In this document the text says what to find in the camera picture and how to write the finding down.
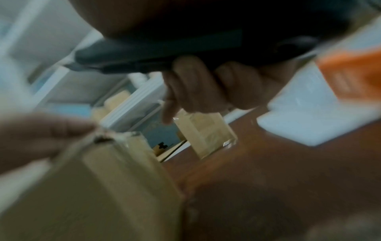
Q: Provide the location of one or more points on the orange tape dispenser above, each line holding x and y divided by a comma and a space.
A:
351, 73

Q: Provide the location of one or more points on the white metal shelf unit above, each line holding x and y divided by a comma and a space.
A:
134, 108

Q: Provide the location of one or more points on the flat cardboard sheet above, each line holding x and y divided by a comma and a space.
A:
169, 150

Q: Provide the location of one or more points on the green utility knife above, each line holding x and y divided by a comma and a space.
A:
134, 54

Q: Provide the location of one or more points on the person's right hand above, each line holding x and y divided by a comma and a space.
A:
190, 82

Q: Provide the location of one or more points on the person's left hand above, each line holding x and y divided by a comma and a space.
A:
29, 136

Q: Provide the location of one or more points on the white paper sheet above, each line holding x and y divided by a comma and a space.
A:
297, 131

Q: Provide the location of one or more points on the taped cardboard box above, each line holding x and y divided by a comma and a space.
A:
89, 200

